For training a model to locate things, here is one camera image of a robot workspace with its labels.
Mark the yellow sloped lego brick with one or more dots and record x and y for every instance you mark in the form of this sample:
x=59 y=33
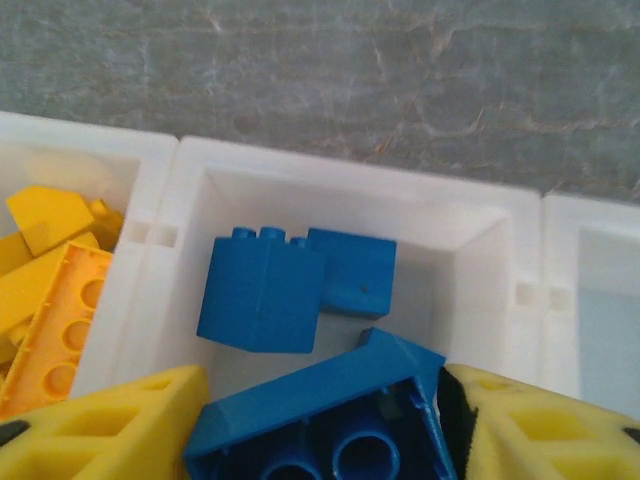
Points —
x=50 y=220

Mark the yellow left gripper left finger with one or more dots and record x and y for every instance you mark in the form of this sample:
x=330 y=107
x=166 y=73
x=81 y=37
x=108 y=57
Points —
x=165 y=425

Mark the yellow long lego brick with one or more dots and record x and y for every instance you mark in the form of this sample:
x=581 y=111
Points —
x=45 y=320

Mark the white plastic bin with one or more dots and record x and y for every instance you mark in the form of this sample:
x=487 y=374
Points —
x=350 y=190
x=75 y=145
x=600 y=220

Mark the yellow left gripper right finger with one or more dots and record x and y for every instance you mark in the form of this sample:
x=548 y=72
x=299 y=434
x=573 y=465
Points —
x=500 y=450

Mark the blue square lego brick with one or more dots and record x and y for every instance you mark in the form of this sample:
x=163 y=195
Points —
x=260 y=295
x=355 y=275

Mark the blue long lego brick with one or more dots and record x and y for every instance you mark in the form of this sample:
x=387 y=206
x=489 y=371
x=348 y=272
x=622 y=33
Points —
x=310 y=390

